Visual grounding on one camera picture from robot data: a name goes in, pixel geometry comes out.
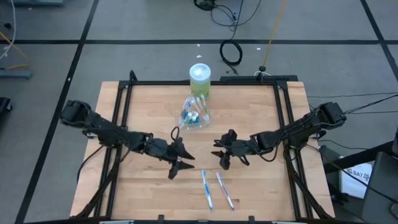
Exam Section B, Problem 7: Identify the black equipment stand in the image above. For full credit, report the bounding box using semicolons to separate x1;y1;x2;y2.
323;127;398;224

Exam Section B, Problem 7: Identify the black aluminium table frame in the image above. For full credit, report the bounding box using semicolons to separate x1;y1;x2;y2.
70;70;336;224

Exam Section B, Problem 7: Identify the black coiled floor cable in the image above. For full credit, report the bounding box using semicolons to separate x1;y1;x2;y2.
219;39;244;75

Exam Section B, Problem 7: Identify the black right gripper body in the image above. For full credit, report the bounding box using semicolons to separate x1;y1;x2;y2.
219;129;260;171

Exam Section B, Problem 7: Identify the black floor cable bundle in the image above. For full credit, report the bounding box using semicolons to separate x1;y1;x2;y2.
193;0;262;32

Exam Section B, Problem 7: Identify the white printed paper sheet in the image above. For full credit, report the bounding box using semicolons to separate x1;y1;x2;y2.
338;162;373;199

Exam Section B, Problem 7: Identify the grey floor rail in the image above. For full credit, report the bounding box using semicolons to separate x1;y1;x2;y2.
0;68;34;80

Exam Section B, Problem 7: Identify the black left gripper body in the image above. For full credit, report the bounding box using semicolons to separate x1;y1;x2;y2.
142;136;185;180

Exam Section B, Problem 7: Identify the yellow hanging cable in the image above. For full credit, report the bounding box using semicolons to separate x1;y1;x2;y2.
262;0;289;72

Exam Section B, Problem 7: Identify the clear bag of toothbrushes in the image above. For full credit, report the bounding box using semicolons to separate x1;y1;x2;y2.
178;95;211;130

